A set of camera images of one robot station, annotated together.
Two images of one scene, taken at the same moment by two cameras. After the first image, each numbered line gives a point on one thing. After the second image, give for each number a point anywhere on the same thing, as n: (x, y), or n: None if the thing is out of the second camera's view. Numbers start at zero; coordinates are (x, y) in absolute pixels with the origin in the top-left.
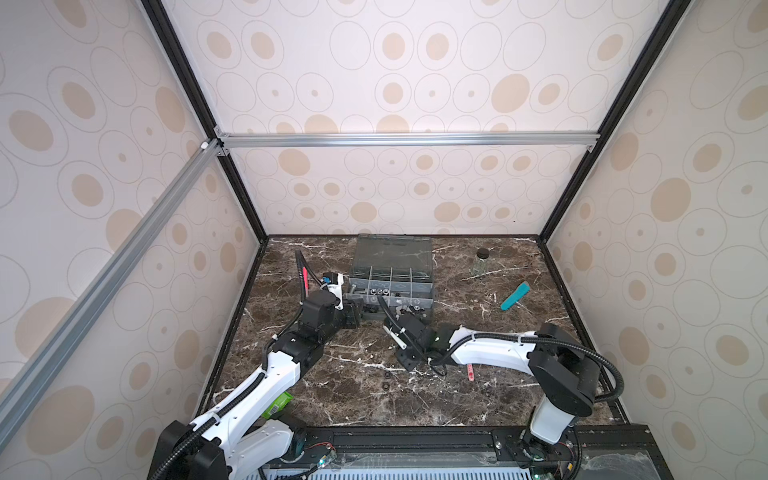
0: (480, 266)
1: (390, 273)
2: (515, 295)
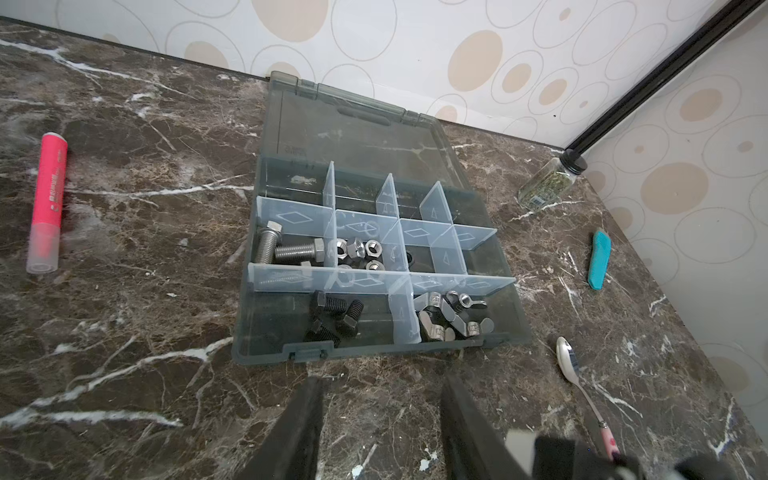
0: (550, 182)
1: (368, 234)
2: (600, 259)
